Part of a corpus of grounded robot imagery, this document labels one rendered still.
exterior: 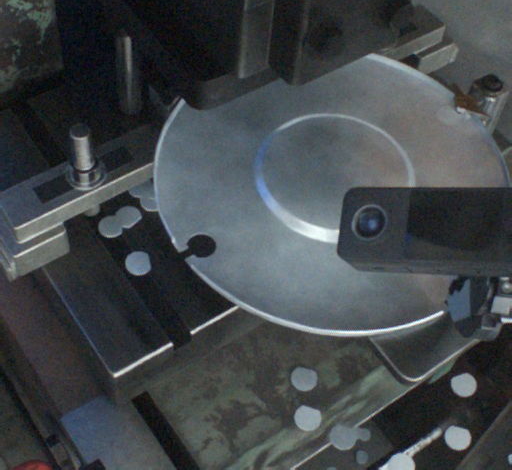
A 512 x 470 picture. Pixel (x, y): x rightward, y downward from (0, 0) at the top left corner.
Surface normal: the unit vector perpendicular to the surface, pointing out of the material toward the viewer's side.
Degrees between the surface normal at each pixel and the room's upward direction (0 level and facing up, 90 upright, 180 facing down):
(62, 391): 0
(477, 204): 34
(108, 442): 0
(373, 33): 90
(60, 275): 0
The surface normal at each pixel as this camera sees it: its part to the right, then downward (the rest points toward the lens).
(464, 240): -0.44, -0.30
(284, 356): 0.07, -0.58
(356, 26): 0.58, 0.69
